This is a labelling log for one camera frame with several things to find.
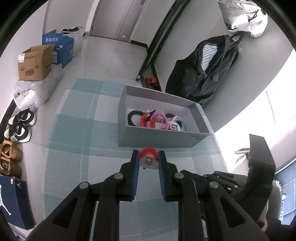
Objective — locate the grey cardboard box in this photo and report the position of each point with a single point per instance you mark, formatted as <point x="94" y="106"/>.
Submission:
<point x="136" y="101"/>

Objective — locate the purple round jewelry dish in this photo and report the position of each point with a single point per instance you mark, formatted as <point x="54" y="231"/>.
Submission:
<point x="157" y="117"/>

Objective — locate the grey door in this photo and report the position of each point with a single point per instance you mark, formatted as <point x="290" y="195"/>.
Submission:
<point x="116" y="19"/>

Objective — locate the person's right hand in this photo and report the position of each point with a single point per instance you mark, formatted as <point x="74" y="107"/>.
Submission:
<point x="264" y="228"/>

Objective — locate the white packaging bags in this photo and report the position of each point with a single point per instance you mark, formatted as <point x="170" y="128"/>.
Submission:
<point x="32" y="94"/>

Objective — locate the white black sneaker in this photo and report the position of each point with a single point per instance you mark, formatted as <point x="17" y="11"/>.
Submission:
<point x="17" y="133"/>
<point x="26" y="117"/>

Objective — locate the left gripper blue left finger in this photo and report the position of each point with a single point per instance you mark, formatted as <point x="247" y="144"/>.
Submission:
<point x="130" y="171"/>

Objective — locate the light blue hair band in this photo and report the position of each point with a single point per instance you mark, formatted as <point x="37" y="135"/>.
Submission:
<point x="182" y="124"/>

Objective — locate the teal checked tablecloth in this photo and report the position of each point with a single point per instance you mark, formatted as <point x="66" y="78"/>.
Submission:
<point x="83" y="144"/>

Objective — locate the dark blue shoe box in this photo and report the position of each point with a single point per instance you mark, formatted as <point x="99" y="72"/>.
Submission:
<point x="15" y="203"/>

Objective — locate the black white cartoon clip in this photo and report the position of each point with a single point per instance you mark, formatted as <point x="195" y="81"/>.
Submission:
<point x="175" y="125"/>

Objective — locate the orange tool on floor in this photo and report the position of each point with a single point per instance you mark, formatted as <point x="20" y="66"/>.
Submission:
<point x="153" y="83"/>

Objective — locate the brown cardboard box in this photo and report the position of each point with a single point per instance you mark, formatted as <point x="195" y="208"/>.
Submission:
<point x="35" y="63"/>

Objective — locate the white plastic bag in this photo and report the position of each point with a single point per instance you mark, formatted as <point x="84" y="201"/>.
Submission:
<point x="77" y="34"/>

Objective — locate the red gear hair clip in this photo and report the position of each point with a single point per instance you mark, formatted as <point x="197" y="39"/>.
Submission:
<point x="149" y="158"/>

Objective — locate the white tote bag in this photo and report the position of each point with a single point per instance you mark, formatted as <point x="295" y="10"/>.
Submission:
<point x="243" y="16"/>

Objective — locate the blue cardboard box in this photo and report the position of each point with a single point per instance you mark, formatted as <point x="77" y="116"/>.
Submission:
<point x="63" y="47"/>

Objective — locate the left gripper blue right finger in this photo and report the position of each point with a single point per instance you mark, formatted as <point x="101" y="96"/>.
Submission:
<point x="166" y="177"/>

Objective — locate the black jacket striped lining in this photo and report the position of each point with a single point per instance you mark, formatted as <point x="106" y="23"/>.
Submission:
<point x="198" y="76"/>

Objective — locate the brown shoe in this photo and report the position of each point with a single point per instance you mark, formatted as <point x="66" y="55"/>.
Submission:
<point x="11" y="151"/>
<point x="9" y="168"/>

